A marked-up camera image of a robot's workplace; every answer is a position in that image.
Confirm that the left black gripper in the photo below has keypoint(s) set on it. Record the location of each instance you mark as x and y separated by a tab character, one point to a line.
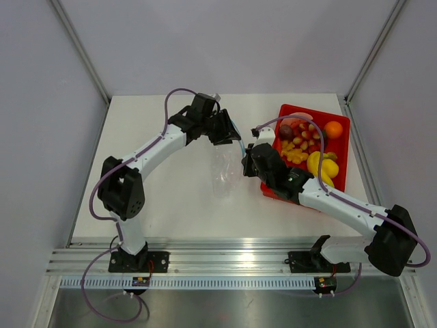
227	133

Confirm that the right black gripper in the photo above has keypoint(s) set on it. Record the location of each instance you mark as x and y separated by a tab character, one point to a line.
247	160

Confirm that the clear zip top bag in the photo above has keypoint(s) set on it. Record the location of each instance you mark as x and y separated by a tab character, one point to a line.
227	168

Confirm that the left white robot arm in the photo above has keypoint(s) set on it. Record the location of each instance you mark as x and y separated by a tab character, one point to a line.
120	187

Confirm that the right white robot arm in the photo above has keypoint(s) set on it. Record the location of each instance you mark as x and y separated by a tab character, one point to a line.
387	236

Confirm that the yellow grape cluster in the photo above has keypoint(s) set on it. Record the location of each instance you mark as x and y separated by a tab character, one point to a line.
293	154

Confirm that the dark purple plum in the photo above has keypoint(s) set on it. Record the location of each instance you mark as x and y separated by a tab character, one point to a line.
286	132

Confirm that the watermelon slice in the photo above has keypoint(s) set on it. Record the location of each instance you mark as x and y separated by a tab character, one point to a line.
299	118

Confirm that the yellow banana bunch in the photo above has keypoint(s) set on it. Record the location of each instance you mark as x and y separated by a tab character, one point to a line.
313	167

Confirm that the orange fruit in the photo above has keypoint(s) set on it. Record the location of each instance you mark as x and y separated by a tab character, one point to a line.
333	129

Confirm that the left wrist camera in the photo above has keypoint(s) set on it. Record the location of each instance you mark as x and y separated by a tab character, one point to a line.
217	97

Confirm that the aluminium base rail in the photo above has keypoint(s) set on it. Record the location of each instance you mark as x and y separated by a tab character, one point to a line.
192	257

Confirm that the right black mount plate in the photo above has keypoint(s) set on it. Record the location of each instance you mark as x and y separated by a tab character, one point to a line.
307	262

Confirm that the black mount plate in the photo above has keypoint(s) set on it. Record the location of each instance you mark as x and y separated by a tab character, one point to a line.
307	262
152	261

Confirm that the left black mount plate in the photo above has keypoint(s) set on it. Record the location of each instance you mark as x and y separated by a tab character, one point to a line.
152	261

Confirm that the white slotted cable duct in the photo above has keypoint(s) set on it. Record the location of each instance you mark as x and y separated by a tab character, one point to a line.
190	283

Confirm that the right aluminium frame post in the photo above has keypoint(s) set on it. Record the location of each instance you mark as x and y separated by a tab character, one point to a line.
376	47

